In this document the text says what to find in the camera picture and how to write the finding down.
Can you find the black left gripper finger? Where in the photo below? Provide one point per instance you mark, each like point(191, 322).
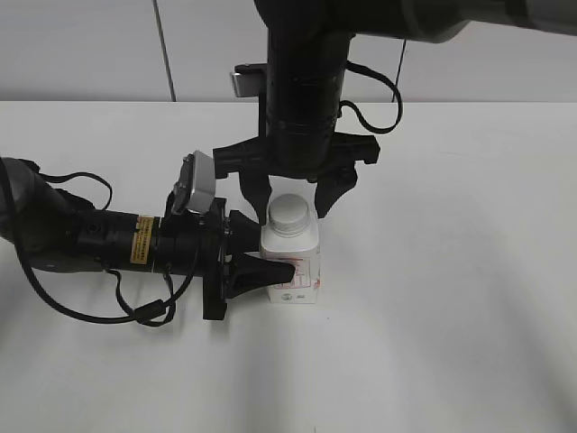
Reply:
point(244, 234)
point(244, 273)

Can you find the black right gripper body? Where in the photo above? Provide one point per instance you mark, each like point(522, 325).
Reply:
point(313, 151)

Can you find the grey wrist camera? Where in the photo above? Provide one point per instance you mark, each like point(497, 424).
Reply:
point(194, 189)
point(249, 80)

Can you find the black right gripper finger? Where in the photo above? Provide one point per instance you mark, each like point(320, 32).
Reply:
point(332, 186)
point(256, 189)

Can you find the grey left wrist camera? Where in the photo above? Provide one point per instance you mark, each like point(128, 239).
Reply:
point(194, 189)

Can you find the white bottle cap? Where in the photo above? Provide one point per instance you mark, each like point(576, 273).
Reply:
point(289, 215)

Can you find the white yili changqing bottle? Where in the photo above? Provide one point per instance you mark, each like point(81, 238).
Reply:
point(303, 251)

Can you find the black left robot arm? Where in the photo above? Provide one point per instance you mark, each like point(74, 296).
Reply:
point(53, 230)

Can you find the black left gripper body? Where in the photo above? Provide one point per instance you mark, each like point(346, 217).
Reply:
point(190, 243)

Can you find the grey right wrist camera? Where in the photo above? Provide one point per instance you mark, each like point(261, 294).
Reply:
point(249, 80)

